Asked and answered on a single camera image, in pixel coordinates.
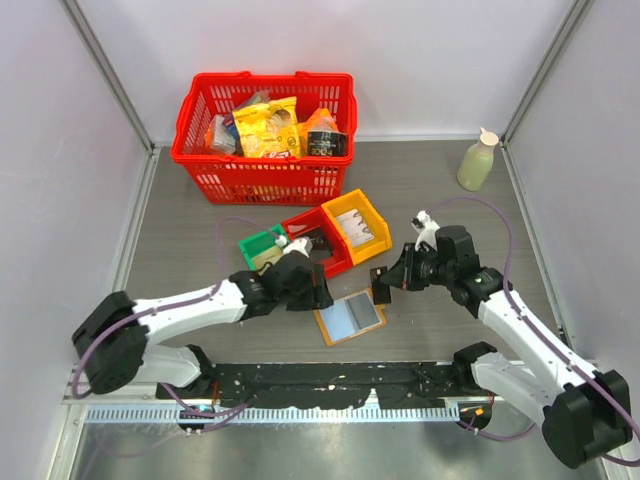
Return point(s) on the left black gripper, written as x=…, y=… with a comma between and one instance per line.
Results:
x=318, y=296

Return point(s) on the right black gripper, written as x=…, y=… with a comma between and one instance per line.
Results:
x=398, y=275

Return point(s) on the black credit card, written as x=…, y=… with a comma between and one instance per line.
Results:
x=381, y=292

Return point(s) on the yellow leather card holder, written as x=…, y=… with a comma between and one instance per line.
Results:
x=335, y=324

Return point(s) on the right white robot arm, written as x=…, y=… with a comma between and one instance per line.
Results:
x=582, y=413

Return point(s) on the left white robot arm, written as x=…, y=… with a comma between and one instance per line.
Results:
x=123, y=340

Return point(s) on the gold card in green bin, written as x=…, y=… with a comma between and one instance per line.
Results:
x=267, y=258

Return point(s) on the black card in red bin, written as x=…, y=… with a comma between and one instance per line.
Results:
x=321, y=247

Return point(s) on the white card in yellow bin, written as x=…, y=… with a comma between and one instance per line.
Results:
x=354, y=226

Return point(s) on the green plastic bin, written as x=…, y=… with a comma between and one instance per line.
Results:
x=257, y=243

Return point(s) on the yellow plastic bin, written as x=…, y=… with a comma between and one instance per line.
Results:
x=378, y=225

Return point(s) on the red plastic bin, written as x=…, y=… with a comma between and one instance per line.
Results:
x=317, y=217

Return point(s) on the red plastic shopping basket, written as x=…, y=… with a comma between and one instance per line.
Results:
x=279, y=181

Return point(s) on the green lotion bottle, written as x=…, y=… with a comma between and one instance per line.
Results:
x=477, y=161

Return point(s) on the black face cream jar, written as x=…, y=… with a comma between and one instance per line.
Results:
x=325, y=143

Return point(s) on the yellow snack bag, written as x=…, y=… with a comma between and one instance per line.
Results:
x=269, y=130

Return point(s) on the grey boxed item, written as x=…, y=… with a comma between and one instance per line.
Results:
x=218, y=138

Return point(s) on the orange snack packet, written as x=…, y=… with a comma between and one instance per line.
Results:
x=320, y=120

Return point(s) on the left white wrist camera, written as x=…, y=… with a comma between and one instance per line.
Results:
x=302, y=245

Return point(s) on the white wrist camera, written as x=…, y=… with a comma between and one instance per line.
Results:
x=426, y=228
x=302, y=245

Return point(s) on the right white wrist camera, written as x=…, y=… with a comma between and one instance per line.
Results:
x=426, y=228

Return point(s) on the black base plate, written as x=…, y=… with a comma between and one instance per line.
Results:
x=334, y=386

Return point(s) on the white slotted cable duct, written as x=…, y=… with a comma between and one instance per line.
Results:
x=369, y=413

